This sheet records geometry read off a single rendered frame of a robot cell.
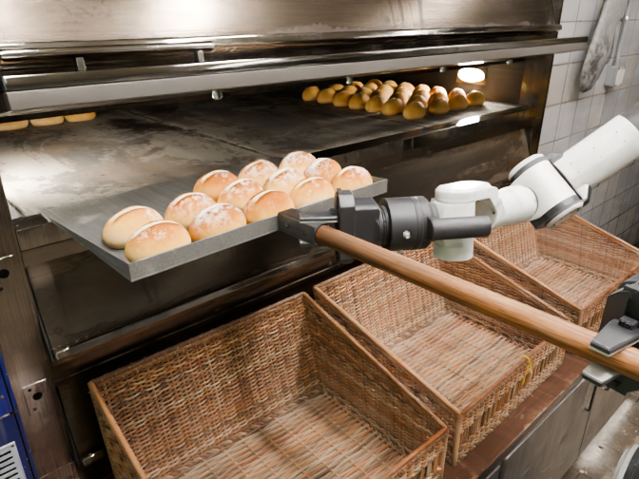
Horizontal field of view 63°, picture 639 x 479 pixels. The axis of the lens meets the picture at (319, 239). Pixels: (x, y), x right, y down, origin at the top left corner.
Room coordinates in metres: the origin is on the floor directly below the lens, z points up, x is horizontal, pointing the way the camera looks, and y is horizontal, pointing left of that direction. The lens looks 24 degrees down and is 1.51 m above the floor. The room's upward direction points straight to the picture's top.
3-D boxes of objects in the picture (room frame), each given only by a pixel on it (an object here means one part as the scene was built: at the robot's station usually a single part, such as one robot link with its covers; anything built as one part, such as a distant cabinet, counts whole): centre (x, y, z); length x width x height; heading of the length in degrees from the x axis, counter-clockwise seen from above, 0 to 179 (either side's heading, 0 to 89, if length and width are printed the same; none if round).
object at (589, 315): (1.63, -0.80, 0.72); 0.56 x 0.49 x 0.28; 131
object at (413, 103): (2.12, -0.29, 1.21); 0.61 x 0.48 x 0.06; 42
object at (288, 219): (0.78, 0.03, 1.19); 0.09 x 0.04 x 0.03; 44
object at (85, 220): (0.94, 0.18, 1.19); 0.55 x 0.36 x 0.03; 134
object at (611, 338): (0.44, -0.30, 1.21); 0.06 x 0.03 x 0.02; 127
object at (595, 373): (0.44, -0.30, 1.17); 0.06 x 0.03 x 0.02; 127
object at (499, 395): (1.21, -0.34, 0.72); 0.56 x 0.49 x 0.28; 133
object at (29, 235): (1.42, -0.14, 1.16); 1.80 x 0.06 x 0.04; 132
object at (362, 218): (0.78, -0.09, 1.19); 0.12 x 0.10 x 0.13; 99
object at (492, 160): (1.40, -0.16, 1.02); 1.79 x 0.11 x 0.19; 132
